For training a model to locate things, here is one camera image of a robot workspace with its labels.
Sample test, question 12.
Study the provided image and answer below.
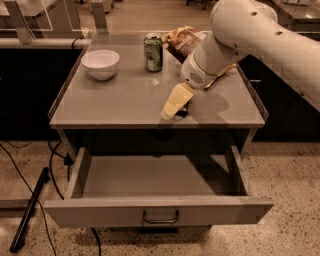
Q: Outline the open grey top drawer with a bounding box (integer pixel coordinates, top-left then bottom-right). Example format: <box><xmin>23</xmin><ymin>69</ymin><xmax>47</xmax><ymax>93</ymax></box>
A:
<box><xmin>44</xmin><ymin>147</ymin><xmax>273</xmax><ymax>228</ymax></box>

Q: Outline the grey post middle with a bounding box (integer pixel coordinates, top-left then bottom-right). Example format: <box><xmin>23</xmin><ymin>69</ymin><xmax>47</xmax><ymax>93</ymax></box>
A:
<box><xmin>90</xmin><ymin>0</ymin><xmax>108</xmax><ymax>34</ymax></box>

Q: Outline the background grey table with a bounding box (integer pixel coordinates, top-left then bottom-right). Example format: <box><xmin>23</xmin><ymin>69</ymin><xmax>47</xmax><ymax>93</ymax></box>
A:
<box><xmin>271</xmin><ymin>0</ymin><xmax>320</xmax><ymax>33</ymax></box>

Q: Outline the white horizontal rail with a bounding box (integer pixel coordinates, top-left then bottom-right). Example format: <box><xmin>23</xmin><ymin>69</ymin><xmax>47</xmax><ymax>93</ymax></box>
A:
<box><xmin>0</xmin><ymin>38</ymin><xmax>91</xmax><ymax>49</ymax></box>

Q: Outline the dark rxbar chocolate wrapper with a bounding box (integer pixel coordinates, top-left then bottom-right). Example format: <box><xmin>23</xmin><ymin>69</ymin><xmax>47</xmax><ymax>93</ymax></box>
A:
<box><xmin>176</xmin><ymin>103</ymin><xmax>189</xmax><ymax>118</ymax></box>

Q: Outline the brown chip bag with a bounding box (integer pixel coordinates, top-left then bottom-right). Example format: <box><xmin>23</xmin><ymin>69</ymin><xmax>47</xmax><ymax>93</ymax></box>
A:
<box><xmin>162</xmin><ymin>25</ymin><xmax>238</xmax><ymax>89</ymax></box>

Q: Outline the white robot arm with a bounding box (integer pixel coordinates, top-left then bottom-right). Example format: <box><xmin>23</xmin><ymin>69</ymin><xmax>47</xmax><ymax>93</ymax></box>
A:
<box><xmin>161</xmin><ymin>0</ymin><xmax>320</xmax><ymax>120</ymax></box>

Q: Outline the black floor cable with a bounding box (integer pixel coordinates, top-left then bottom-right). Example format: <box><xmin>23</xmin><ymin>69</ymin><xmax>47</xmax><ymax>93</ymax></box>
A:
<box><xmin>0</xmin><ymin>139</ymin><xmax>103</xmax><ymax>256</ymax></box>

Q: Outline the black drawer handle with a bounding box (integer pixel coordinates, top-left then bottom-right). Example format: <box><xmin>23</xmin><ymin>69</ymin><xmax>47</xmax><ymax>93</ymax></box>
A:
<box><xmin>143</xmin><ymin>210</ymin><xmax>180</xmax><ymax>225</ymax></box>

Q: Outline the black bar on floor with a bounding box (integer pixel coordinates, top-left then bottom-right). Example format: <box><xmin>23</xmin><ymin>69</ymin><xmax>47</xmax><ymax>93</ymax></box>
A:
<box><xmin>9</xmin><ymin>167</ymin><xmax>50</xmax><ymax>253</ymax></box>

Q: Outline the grey cabinet table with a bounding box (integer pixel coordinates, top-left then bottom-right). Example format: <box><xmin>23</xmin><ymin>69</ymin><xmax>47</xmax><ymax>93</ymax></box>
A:
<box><xmin>50</xmin><ymin>34</ymin><xmax>267</xmax><ymax>148</ymax></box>

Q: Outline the white ceramic bowl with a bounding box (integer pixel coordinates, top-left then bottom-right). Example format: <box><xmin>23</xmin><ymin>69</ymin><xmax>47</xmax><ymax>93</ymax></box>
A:
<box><xmin>81</xmin><ymin>50</ymin><xmax>120</xmax><ymax>81</ymax></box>

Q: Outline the grey post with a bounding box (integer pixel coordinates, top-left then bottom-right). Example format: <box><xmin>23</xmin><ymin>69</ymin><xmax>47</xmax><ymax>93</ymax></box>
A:
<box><xmin>90</xmin><ymin>0</ymin><xmax>108</xmax><ymax>34</ymax></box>
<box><xmin>4</xmin><ymin>0</ymin><xmax>34</xmax><ymax>44</ymax></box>

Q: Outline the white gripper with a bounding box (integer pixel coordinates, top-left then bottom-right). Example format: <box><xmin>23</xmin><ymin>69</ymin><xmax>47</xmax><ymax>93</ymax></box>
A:
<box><xmin>160</xmin><ymin>54</ymin><xmax>216</xmax><ymax>120</ymax></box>

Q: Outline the grey post left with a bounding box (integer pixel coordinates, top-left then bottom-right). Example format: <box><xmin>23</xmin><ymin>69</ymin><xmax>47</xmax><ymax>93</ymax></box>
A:
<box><xmin>4</xmin><ymin>0</ymin><xmax>34</xmax><ymax>44</ymax></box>

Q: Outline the green soda can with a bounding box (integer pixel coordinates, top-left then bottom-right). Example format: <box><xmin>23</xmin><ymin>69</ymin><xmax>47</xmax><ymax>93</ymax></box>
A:
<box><xmin>144</xmin><ymin>33</ymin><xmax>163</xmax><ymax>72</ymax></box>

